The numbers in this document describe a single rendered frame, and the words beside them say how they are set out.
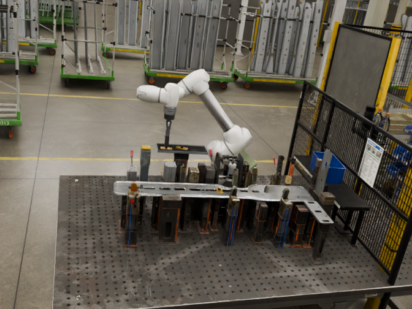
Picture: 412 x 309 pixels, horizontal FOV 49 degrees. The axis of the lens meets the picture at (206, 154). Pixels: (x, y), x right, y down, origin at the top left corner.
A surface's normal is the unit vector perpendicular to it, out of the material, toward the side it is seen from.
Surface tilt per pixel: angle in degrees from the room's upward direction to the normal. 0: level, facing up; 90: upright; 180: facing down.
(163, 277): 0
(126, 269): 0
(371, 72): 90
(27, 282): 0
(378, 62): 90
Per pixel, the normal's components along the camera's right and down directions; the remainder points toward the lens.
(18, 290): 0.13, -0.92
